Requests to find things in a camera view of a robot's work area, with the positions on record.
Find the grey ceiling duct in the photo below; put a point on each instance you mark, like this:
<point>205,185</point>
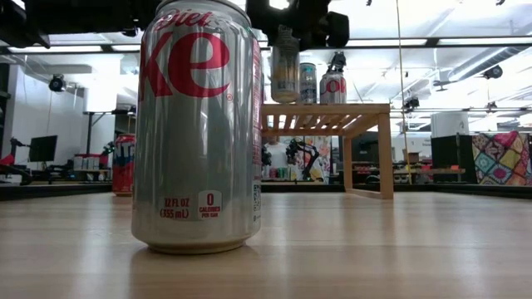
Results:
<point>478,66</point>

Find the colourful patchwork cloth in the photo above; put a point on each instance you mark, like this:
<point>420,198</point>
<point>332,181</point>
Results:
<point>503,158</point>

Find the orange Fanta soda can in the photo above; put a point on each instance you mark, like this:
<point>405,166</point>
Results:
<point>123,166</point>

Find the black metal table frame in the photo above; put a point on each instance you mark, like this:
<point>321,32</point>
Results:
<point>54,191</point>

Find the white storage box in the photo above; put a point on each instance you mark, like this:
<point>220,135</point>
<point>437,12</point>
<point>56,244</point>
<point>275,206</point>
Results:
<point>449,122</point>

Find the white Celsius slim can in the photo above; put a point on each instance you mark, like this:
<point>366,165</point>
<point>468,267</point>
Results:
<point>284,70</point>
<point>308,83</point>

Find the wooden slatted shelf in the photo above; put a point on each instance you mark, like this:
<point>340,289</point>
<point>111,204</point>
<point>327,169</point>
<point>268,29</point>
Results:
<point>384,145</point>

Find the black background robot arm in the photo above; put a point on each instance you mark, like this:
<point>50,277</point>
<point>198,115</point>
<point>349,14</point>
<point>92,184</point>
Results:
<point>58,169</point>
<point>303,153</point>
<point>13,143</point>

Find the white wall cabinet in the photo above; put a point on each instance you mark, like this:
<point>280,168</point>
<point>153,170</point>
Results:
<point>99,99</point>

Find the silver Diet Coke can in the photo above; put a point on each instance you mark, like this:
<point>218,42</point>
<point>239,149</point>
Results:
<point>195,145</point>
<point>332,89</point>

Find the black ceiling-mounted camera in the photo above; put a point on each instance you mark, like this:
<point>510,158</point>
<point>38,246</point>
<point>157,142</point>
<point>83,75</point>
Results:
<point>337,62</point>
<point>411,103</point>
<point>57,83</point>
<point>494,72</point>

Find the floral patterned panel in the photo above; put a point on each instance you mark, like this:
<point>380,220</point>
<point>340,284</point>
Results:
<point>325,158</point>

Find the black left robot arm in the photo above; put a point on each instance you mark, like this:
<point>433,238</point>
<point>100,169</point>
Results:
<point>83,16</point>

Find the black computer monitor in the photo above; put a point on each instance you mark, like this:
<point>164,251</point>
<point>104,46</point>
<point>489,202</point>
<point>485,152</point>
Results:
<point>42,148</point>

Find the person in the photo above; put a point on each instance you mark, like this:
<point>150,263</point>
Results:
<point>276,155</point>

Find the black-legged table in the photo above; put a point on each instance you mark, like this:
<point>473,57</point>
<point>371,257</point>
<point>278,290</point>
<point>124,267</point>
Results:
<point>89,133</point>

